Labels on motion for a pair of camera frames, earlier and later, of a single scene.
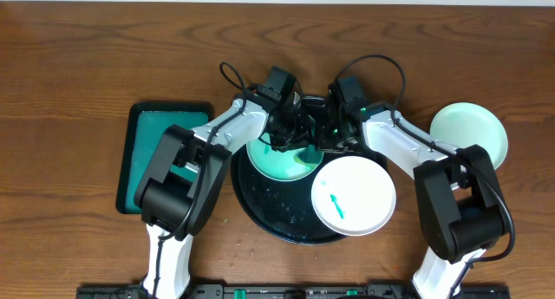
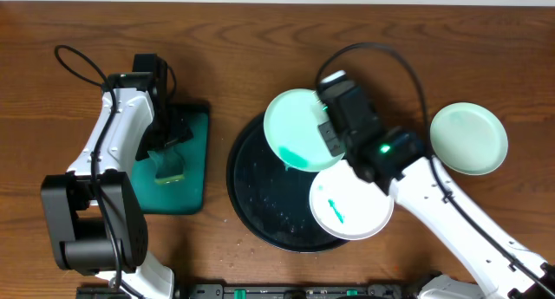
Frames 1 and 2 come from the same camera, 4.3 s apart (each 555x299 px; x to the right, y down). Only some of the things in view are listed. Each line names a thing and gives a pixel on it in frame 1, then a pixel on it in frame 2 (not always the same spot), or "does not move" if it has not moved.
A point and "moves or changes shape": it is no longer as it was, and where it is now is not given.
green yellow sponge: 311,155 moves or changes shape
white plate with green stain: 354,195 does not move
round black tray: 282,211 does not move
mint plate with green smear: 463,124 does not move
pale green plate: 275,165 moves or changes shape
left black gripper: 285,135 → 169,139
